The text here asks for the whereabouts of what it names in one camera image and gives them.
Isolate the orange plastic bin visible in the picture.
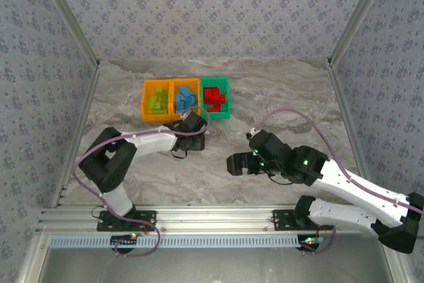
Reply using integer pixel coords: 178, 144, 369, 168
169, 78, 203, 121
141, 79, 174, 122

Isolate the green plastic bin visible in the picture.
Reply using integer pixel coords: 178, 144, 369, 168
199, 76, 232, 120

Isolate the small black controller board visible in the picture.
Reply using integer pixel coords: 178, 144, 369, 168
299, 235, 325, 248
111, 233, 139, 246

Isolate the grey metal tray panel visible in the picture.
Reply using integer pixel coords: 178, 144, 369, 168
19, 233, 408, 283

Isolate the aluminum extrusion base rail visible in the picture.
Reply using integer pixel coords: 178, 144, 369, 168
38, 205, 397, 235

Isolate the thin red black wire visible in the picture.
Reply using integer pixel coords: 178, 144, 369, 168
137, 218, 156, 236
314, 221, 334, 234

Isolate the slotted pale cable duct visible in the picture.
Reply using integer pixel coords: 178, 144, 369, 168
49, 235, 305, 249

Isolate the aluminum upright frame post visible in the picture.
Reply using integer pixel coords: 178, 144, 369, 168
327, 0, 397, 69
32, 0, 101, 70

